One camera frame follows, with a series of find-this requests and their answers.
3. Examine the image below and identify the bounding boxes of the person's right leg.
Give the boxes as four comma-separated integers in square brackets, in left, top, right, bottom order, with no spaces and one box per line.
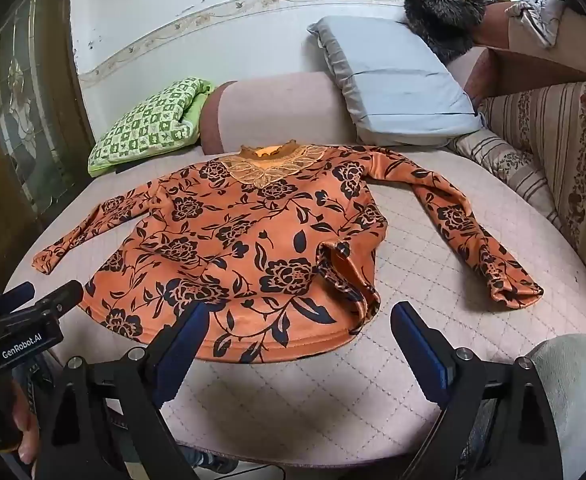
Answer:
[523,332,586,480]

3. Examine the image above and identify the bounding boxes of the wooden door with glass panel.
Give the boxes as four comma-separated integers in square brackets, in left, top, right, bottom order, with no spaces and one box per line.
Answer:
[0,0,94,306]

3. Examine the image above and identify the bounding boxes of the orange floral shirt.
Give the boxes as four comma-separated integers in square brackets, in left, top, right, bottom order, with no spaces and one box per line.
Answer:
[33,142,545,365]

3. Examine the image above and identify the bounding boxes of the light blue pillow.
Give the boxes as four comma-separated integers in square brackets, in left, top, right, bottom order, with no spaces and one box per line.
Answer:
[307,15,486,148]

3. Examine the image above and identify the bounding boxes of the green checkered folded blanket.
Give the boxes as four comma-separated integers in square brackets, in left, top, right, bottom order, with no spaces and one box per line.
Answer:
[88,77,216,178]

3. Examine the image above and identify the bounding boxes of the grey crumpled cloth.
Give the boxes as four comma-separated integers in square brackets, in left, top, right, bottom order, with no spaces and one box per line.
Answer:
[516,0,566,48]

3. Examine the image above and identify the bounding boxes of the black fur garment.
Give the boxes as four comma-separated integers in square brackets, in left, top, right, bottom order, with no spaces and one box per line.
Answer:
[404,0,489,63]

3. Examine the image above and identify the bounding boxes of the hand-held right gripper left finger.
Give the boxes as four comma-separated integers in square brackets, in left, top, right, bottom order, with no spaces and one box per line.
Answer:
[38,301,211,480]

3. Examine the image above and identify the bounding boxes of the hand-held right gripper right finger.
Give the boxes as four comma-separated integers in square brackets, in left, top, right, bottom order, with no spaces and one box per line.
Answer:
[390,301,564,480]

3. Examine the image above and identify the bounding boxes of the pink bolster cushion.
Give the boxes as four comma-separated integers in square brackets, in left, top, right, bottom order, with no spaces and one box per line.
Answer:
[199,71,361,156]

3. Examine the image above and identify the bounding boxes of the brown sofa armrest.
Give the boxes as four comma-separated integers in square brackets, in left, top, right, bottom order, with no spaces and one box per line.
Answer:
[466,0,586,98]

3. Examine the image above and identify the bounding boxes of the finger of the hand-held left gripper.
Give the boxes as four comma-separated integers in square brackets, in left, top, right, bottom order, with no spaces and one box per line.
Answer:
[33,280,84,318]
[0,282,36,318]

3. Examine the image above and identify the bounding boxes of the person's left hand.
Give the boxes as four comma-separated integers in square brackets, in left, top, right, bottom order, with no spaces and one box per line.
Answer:
[10,390,41,463]

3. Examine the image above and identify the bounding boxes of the striped floral sofa backrest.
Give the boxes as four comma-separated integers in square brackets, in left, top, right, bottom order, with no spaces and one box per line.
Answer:
[478,79,586,311]

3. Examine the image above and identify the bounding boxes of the striped floral cushion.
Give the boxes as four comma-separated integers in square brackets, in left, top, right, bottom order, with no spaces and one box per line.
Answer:
[448,130,564,231]

